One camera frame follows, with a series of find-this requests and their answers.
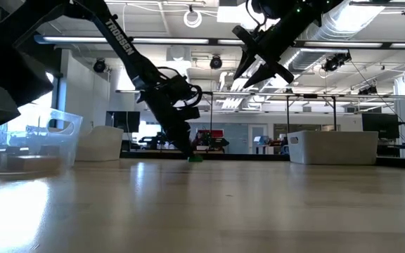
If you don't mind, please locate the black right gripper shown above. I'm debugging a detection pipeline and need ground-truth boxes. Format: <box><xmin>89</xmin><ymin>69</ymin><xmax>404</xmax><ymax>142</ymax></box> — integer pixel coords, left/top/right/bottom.
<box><xmin>232</xmin><ymin>13</ymin><xmax>316</xmax><ymax>89</ymax></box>

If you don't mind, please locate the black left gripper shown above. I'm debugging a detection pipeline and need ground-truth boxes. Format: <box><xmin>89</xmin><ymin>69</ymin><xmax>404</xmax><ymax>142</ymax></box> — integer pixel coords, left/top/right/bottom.
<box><xmin>135</xmin><ymin>66</ymin><xmax>203</xmax><ymax>158</ymax></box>

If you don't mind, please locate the black monitor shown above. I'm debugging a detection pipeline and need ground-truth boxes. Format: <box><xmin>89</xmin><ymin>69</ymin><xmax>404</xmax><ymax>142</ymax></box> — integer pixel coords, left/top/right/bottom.
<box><xmin>105</xmin><ymin>111</ymin><xmax>141</xmax><ymax>134</ymax></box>
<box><xmin>361</xmin><ymin>112</ymin><xmax>400</xmax><ymax>140</ymax></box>

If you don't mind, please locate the white door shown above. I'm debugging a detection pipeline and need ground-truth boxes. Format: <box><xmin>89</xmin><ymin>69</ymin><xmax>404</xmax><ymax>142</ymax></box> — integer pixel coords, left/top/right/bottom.
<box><xmin>247</xmin><ymin>123</ymin><xmax>269</xmax><ymax>155</ymax></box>

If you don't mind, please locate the black ceiling spotlight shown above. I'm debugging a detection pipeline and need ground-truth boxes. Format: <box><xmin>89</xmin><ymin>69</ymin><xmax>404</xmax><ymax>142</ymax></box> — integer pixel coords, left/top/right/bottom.
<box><xmin>321</xmin><ymin>51</ymin><xmax>352</xmax><ymax>73</ymax></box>

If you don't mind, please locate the white plastic bin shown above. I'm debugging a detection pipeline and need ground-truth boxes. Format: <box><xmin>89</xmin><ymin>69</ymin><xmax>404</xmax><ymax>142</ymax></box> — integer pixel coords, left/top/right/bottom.
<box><xmin>287</xmin><ymin>130</ymin><xmax>380</xmax><ymax>166</ymax></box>
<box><xmin>75</xmin><ymin>125</ymin><xmax>124</xmax><ymax>162</ymax></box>

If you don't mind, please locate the LED light bar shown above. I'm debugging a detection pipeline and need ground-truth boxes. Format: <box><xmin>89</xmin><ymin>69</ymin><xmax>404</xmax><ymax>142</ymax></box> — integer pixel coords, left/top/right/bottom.
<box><xmin>33</xmin><ymin>34</ymin><xmax>405</xmax><ymax>49</ymax></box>

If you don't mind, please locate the clear plastic bin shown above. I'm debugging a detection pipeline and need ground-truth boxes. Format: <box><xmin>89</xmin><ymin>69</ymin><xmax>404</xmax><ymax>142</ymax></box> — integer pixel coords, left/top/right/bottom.
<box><xmin>0</xmin><ymin>105</ymin><xmax>84</xmax><ymax>176</ymax></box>

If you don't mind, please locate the black station frame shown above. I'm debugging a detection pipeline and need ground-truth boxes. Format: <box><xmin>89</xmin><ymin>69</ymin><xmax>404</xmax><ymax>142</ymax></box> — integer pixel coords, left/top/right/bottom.
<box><xmin>285</xmin><ymin>93</ymin><xmax>338</xmax><ymax>134</ymax></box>
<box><xmin>202</xmin><ymin>90</ymin><xmax>214</xmax><ymax>153</ymax></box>

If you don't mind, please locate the black aluminium table frame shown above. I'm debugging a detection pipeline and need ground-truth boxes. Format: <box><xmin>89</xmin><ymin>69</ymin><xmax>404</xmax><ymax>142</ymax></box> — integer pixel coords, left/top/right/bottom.
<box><xmin>120</xmin><ymin>150</ymin><xmax>405</xmax><ymax>172</ymax></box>

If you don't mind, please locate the white cable coil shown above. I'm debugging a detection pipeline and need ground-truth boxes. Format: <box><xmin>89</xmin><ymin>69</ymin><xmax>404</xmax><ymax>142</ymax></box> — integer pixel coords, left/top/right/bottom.
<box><xmin>183</xmin><ymin>9</ymin><xmax>203</xmax><ymax>29</ymax></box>

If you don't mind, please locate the silver air duct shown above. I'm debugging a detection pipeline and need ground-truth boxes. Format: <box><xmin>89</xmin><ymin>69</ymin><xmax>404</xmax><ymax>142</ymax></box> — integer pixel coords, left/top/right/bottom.
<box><xmin>286</xmin><ymin>0</ymin><xmax>388</xmax><ymax>73</ymax></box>

